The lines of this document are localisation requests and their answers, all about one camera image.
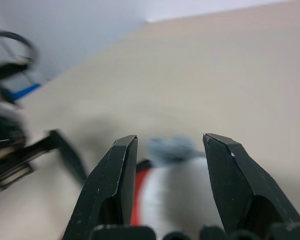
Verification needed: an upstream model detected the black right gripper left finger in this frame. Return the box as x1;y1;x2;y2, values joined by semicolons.
62;134;139;240

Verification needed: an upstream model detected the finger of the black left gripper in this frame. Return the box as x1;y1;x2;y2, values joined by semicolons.
23;129;89;187

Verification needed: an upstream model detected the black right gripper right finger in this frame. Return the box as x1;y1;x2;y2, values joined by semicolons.
202;132;300;234

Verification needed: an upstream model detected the red object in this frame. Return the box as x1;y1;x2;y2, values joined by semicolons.
129;159;153;226

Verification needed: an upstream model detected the blue background object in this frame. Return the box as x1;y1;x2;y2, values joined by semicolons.
4;83;42;104

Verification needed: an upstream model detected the white plush toy blue tail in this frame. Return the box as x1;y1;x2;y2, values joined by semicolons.
139;134;225;233

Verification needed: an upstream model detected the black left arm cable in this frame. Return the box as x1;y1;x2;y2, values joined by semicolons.
0;29;40;76

